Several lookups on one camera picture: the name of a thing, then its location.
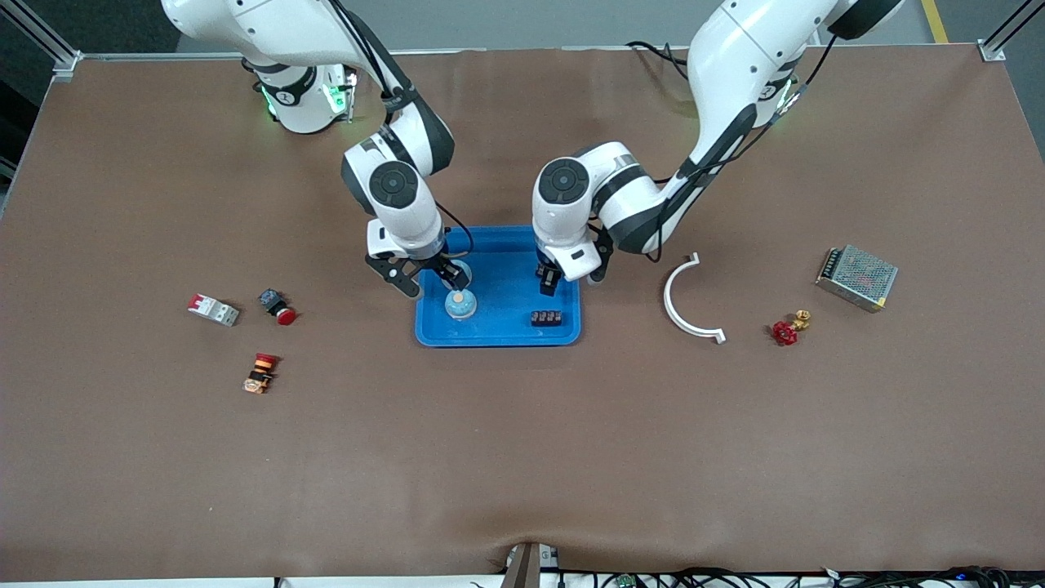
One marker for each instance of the light blue desk bell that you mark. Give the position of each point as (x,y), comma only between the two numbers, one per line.
(460,305)
(464,267)

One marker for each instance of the white red circuit breaker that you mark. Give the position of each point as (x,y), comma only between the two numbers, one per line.
(214,310)

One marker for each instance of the aluminium frame corner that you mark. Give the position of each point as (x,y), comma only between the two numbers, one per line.
(67,64)
(990,51)

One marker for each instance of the aluminium table rail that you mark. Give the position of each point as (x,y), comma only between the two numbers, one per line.
(163,55)

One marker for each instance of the yellow floor tape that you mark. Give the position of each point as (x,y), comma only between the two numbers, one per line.
(936,20)

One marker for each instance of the brown camera mount post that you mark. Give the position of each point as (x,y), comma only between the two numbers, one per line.
(524,572)

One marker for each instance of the brown table mat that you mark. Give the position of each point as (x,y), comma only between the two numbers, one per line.
(522,449)

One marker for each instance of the brass valve red handwheel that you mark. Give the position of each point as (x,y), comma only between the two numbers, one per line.
(784,332)

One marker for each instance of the metal mesh power supply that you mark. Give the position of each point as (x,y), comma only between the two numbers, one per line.
(857,278)

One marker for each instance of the black red push button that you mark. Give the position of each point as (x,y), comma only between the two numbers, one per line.
(285,317)

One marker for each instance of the blue plastic tray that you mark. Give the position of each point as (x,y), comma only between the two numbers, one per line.
(506,314)

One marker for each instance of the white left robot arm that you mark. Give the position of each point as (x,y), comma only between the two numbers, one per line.
(735,73)

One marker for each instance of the red orange button switch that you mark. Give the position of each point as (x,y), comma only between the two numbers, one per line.
(261,374)

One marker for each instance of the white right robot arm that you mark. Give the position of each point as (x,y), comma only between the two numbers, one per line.
(277,33)

